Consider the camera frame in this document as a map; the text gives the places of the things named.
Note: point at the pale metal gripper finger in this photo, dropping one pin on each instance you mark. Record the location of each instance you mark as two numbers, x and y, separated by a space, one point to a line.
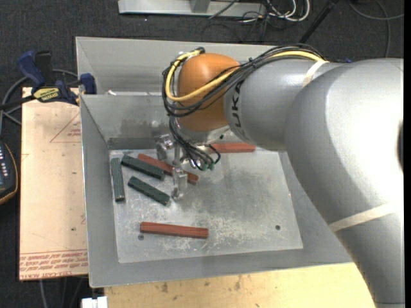
178 180
163 145

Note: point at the red-brown flat block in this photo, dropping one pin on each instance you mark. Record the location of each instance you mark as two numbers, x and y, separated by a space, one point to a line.
236 148
173 230
160 165

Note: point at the dark green flat block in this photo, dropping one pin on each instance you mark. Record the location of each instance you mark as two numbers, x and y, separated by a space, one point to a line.
117 181
143 167
149 191

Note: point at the grey metal bin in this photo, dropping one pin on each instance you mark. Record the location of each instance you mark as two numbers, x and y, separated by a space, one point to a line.
244 204

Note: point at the brown cardboard board red print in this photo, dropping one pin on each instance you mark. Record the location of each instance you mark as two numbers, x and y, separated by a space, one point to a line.
51 188

